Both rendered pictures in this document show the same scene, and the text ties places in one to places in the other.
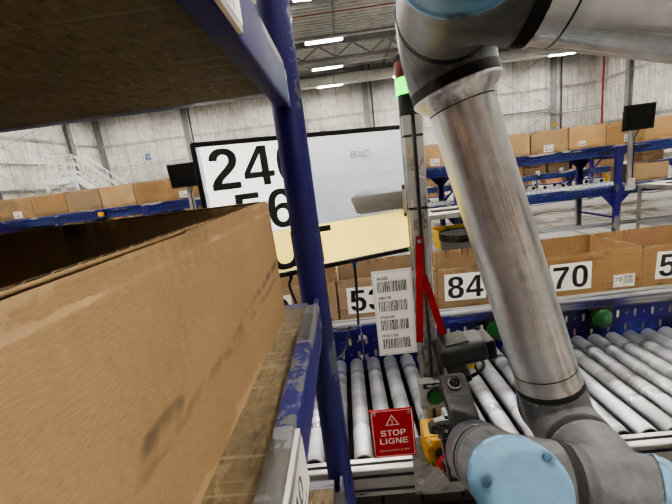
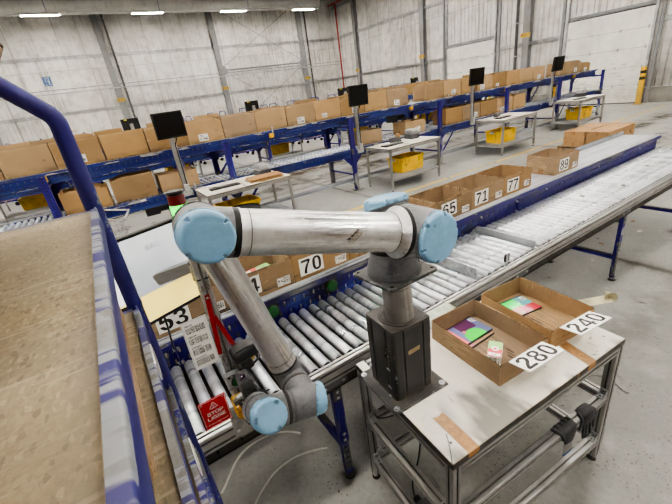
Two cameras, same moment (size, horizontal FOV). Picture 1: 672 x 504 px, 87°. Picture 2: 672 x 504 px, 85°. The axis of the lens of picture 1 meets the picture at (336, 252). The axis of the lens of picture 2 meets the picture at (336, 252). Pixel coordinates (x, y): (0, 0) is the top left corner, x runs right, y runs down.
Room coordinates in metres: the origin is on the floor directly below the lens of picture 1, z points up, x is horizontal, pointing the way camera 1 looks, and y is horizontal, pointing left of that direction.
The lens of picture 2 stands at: (-0.43, 0.02, 1.87)
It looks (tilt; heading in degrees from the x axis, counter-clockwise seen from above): 24 degrees down; 328
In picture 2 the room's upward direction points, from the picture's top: 8 degrees counter-clockwise
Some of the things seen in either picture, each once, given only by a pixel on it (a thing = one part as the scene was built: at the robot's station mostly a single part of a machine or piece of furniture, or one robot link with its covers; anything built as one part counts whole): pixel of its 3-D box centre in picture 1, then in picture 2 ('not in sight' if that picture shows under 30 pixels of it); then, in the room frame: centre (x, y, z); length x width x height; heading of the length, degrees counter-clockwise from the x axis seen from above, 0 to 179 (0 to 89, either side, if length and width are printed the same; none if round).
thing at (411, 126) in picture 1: (425, 322); (221, 340); (0.74, -0.18, 1.11); 0.12 x 0.05 x 0.88; 88
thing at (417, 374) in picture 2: not in sight; (399, 348); (0.44, -0.75, 0.91); 0.26 x 0.26 x 0.33; 84
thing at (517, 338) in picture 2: not in sight; (485, 337); (0.33, -1.16, 0.80); 0.38 x 0.28 x 0.10; 173
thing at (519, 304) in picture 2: not in sight; (516, 307); (0.39, -1.51, 0.76); 0.19 x 0.14 x 0.02; 78
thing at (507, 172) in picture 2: not in sight; (502, 180); (1.35, -2.92, 0.96); 0.39 x 0.29 x 0.17; 88
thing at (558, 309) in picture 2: not in sight; (533, 309); (0.30, -1.49, 0.80); 0.38 x 0.28 x 0.10; 171
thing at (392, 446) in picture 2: not in sight; (484, 416); (0.31, -1.14, 0.36); 1.00 x 0.58 x 0.72; 84
